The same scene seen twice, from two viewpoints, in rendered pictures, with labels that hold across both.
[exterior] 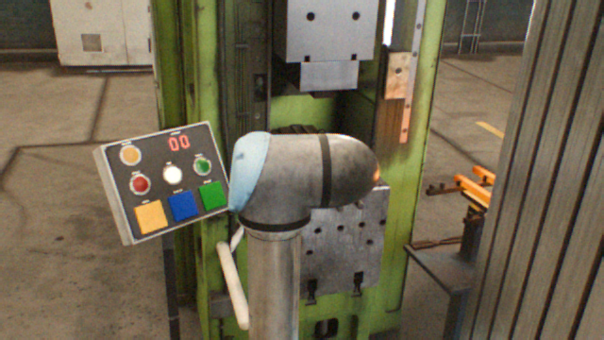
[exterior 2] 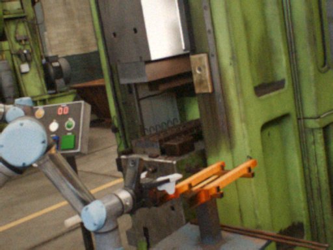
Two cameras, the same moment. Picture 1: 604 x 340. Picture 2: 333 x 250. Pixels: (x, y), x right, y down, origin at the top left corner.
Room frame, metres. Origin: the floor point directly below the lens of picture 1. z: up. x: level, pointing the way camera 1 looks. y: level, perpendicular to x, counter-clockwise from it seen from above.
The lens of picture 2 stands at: (0.79, -2.12, 1.44)
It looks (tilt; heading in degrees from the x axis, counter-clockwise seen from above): 10 degrees down; 64
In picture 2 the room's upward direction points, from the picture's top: 10 degrees counter-clockwise
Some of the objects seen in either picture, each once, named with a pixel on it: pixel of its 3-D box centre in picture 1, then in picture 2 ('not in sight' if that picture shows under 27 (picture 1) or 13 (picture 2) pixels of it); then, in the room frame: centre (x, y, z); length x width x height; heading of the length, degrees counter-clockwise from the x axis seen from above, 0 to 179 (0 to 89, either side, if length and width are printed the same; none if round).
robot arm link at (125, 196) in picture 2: not in sight; (121, 202); (1.22, -0.82, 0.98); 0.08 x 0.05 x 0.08; 113
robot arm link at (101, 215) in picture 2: not in sight; (102, 213); (1.15, -0.85, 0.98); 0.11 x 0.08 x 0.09; 23
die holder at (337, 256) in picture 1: (314, 209); (191, 183); (1.86, -0.07, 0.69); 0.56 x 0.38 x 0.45; 18
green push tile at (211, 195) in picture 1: (211, 195); (68, 142); (1.35, 0.26, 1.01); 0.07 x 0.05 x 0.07; 133
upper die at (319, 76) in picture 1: (309, 60); (162, 66); (1.83, -0.02, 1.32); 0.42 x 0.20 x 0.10; 18
